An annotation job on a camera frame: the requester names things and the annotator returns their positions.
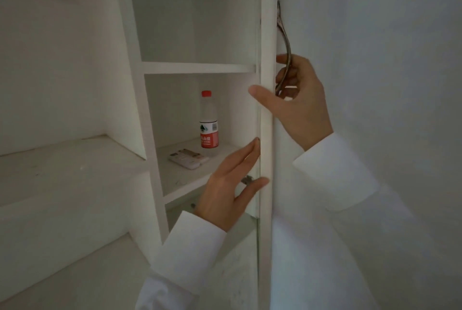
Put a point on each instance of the person's right hand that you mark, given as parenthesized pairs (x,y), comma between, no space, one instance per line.
(306,107)

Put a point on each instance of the person's left hand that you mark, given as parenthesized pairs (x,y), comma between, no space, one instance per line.
(220,194)

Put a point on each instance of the person's left thumb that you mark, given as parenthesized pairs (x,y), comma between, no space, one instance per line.
(252,188)

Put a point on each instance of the person's right thumb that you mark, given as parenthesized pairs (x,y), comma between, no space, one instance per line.
(265,98)

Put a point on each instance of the white cabinet door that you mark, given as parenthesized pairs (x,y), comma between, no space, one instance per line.
(267,31)

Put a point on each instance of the person's left forearm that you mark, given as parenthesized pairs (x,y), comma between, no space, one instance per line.
(184,259)

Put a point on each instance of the person's right forearm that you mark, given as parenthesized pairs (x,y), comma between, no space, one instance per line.
(335,172)

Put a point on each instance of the metal door hinge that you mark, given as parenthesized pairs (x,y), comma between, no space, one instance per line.
(247,180)

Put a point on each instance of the clear red-capped water bottle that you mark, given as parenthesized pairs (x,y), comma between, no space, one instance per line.
(209,118)

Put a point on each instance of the white remote control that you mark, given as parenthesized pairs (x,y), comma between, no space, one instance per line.
(187,160)

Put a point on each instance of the white shelf cabinet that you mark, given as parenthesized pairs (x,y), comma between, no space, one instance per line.
(195,67)

